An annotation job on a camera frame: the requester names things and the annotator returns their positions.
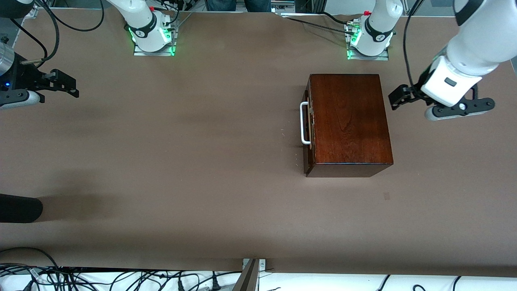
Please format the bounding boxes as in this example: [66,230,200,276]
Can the person in blue jeans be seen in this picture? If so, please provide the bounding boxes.
[206,0,272,12]

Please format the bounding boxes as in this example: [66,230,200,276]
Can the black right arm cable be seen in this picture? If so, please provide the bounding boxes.
[10,0,105,67]

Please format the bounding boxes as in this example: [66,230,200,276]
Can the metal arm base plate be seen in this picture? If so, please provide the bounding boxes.
[347,22,390,61]
[133,16,177,56]

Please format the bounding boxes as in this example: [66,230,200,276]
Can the dark brown wooden cabinet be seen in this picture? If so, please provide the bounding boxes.
[304,74,394,178]

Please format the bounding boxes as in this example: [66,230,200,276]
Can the black cylindrical object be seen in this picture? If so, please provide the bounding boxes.
[0,194,44,224]

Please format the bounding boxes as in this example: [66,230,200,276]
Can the grey metal stand bar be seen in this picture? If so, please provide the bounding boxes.
[232,259,260,291]

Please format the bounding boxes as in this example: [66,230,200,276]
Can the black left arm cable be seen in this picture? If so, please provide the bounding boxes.
[403,0,425,87]

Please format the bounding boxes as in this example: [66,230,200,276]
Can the wooden drawer with white handle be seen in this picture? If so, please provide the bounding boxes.
[300,89,315,150]

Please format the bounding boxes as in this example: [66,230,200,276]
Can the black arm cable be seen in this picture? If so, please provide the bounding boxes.
[10,0,105,67]
[403,0,425,87]

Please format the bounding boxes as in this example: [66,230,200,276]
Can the black cable on table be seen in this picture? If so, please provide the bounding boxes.
[283,12,357,36]

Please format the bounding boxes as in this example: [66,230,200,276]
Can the silver mounting plate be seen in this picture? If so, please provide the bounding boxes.
[242,259,267,272]

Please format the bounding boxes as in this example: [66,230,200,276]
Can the black cable tangle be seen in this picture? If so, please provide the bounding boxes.
[0,247,243,291]

